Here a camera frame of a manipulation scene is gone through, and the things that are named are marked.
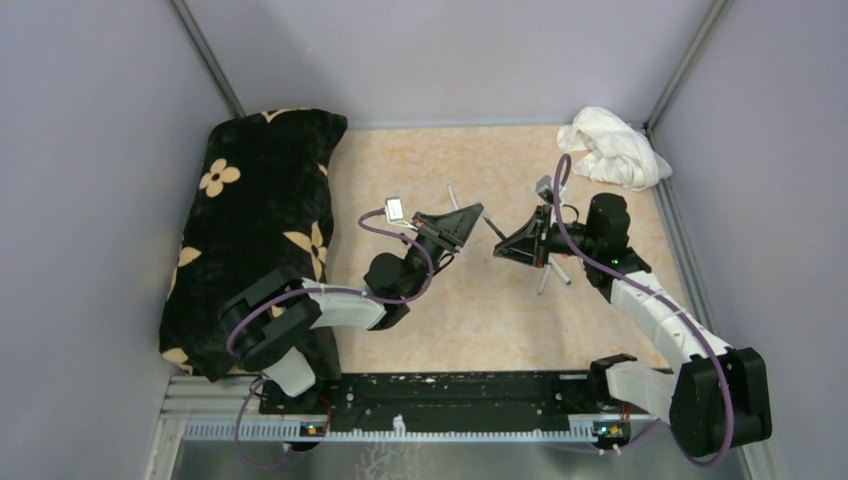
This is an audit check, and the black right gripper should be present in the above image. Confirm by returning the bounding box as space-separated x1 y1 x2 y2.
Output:
494 204 599 269

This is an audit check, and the white purple-tip marker pen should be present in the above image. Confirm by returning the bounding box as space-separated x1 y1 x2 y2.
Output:
548 258 572 285

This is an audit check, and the thin black pen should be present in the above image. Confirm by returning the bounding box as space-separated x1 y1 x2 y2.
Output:
483 214 507 241

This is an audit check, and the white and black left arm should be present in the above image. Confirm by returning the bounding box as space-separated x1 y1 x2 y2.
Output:
219 197 484 414

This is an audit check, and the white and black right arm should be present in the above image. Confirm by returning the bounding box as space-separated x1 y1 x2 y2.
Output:
493 193 773 458

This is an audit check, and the white crumpled cloth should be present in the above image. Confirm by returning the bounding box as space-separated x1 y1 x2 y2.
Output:
556 106 673 191

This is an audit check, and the black floral blanket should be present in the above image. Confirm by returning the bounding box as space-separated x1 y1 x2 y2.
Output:
159 108 348 382

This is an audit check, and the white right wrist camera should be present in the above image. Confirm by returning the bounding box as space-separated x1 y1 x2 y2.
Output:
535 175 562 205

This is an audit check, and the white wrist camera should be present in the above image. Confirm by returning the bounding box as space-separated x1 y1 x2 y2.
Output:
535 175 562 205
384 197 410 228

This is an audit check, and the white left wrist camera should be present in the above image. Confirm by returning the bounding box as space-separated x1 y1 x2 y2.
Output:
384 197 410 228

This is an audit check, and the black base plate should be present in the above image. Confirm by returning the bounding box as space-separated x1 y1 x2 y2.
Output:
259 370 641 432

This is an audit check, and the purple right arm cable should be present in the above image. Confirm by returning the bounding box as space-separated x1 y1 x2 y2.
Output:
543 153 735 469

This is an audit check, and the slotted cable duct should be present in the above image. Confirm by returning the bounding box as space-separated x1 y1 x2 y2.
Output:
182 416 598 443

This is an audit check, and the aluminium corner post right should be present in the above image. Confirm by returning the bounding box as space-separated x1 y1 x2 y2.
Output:
643 0 734 138

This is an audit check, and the aluminium corner post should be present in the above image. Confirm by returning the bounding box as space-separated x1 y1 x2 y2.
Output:
643 0 734 138
166 0 246 118

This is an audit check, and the aluminium corner post left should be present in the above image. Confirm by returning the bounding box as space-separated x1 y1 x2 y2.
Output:
166 0 246 118

